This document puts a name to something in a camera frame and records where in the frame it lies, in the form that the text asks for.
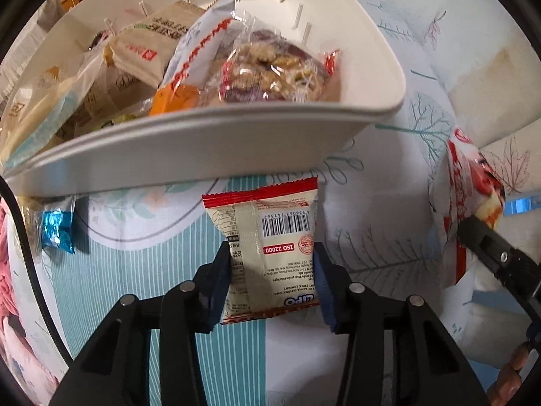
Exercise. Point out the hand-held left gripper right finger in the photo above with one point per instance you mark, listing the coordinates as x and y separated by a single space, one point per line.
323 287

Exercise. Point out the brown printed packet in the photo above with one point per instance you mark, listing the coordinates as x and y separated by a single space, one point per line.
114 89

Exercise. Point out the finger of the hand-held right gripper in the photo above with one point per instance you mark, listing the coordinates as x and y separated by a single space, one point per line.
486 241
522 206

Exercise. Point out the leaf printed cloth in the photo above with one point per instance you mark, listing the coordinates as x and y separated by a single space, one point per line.
380 220

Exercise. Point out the red and white snack packet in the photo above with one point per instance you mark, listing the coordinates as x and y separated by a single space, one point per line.
454 177

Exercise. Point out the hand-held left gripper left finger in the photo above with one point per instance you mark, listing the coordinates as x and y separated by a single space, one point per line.
219 279

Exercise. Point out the brown nut cluster packet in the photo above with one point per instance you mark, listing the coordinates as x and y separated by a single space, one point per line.
270 72

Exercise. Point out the person's right hand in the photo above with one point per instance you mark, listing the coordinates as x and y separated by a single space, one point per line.
507 376

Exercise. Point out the blue foil candy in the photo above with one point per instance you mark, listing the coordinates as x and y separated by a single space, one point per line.
55 230

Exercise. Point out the beige paper packet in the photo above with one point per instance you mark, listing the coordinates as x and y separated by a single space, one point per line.
177 15
139 55

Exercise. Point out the orange snack packet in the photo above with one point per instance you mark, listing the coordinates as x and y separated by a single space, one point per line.
173 99

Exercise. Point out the white plastic basket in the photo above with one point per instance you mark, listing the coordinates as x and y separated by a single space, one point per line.
211 143

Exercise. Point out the cream packet with red edges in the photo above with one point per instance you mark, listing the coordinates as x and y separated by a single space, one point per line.
270 228

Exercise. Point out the yellow puffed rice cake packet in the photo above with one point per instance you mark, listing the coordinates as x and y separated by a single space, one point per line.
38 110

